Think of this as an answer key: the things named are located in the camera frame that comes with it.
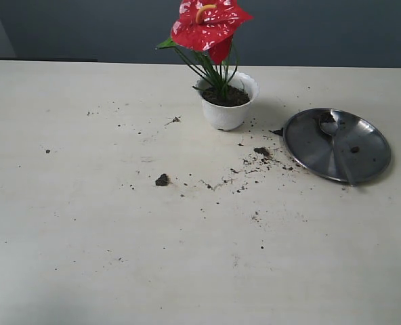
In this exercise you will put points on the red artificial anthurium flower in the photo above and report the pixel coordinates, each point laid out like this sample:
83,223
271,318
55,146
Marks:
202,37

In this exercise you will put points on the metal spoon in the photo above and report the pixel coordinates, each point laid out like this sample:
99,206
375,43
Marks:
330,127

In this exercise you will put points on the white plastic flower pot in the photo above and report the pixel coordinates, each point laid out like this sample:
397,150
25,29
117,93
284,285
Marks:
227,118

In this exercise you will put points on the dark soil clump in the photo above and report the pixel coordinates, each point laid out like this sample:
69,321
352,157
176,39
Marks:
162,180

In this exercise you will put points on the soil clump near plate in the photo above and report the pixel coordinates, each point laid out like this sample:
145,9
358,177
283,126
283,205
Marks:
263,151

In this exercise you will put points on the round steel plate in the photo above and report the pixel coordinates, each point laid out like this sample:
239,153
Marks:
364,148

